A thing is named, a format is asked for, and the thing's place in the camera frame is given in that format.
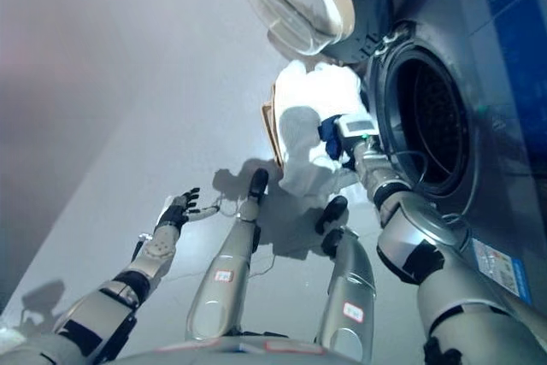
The brown woven laundry basket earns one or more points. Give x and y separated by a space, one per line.
271 125

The white blue-edged washer sticker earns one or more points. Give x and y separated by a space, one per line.
500 269

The dark blue cloth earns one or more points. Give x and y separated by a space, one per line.
330 143

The grey front-load washing machine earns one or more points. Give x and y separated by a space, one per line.
491 134

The right silver robot leg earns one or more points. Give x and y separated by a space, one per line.
348 279

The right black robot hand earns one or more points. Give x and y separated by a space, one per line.
357 127

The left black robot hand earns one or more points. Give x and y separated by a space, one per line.
177 213

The left silver robot leg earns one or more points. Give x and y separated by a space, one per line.
226 271

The silver robot torso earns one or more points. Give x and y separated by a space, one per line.
239 350

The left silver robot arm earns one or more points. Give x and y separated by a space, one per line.
107 296

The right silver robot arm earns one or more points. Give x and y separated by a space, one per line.
427 232

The silver robot leg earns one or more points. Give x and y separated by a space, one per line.
348 279
226 271

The white cloth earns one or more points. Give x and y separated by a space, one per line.
316 87

